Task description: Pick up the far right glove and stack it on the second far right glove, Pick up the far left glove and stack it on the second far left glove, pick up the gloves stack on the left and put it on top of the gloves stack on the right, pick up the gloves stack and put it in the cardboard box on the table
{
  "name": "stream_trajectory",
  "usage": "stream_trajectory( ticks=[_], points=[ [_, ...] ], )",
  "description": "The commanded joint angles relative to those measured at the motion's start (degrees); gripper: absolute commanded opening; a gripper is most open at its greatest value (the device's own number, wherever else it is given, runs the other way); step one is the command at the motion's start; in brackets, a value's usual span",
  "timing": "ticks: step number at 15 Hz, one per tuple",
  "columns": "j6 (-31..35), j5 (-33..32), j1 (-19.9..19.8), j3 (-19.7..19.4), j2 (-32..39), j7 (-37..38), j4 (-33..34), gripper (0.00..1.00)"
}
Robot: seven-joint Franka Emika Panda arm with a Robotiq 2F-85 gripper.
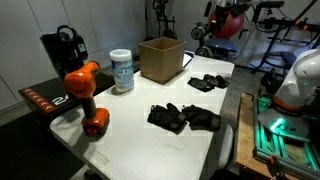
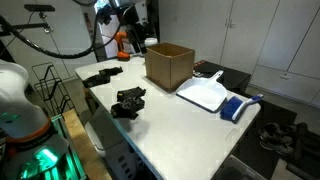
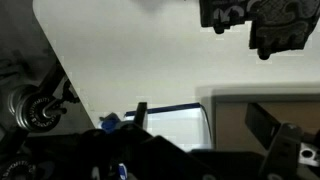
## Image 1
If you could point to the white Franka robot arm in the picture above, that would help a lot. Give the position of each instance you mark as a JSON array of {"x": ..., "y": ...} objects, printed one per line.
[{"x": 300, "y": 76}]

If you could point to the brown cardboard box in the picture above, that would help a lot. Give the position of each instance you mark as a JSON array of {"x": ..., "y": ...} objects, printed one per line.
[{"x": 160, "y": 63}]

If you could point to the white clipboard blue edge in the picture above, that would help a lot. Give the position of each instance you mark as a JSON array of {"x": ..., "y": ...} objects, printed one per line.
[{"x": 187, "y": 60}]

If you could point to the white wipes canister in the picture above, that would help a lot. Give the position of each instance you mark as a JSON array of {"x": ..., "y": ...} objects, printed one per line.
[{"x": 122, "y": 71}]

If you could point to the black exercise bike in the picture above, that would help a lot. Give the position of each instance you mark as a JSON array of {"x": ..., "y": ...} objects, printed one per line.
[{"x": 166, "y": 31}]

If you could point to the white chair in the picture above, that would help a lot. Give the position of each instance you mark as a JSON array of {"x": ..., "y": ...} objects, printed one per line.
[{"x": 226, "y": 143}]

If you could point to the wooden board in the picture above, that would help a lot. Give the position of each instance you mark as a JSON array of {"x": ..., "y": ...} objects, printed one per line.
[{"x": 245, "y": 133}]

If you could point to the red exercise ball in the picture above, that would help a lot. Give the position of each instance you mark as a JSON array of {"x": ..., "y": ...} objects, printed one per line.
[{"x": 230, "y": 25}]

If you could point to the black floor bag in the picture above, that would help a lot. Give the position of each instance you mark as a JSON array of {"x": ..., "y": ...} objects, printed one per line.
[{"x": 270, "y": 81}]

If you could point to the black treadmill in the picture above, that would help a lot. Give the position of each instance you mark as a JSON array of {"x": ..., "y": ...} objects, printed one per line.
[{"x": 50, "y": 93}]

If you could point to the black orange clamp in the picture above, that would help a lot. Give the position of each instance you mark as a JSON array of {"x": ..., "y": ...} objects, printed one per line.
[{"x": 273, "y": 165}]

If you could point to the green lit aluminium frame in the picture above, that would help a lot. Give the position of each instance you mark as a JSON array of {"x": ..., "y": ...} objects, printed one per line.
[{"x": 283, "y": 146}]

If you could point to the grey robot mount plate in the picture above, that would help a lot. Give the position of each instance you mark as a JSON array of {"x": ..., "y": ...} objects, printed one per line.
[{"x": 293, "y": 128}]

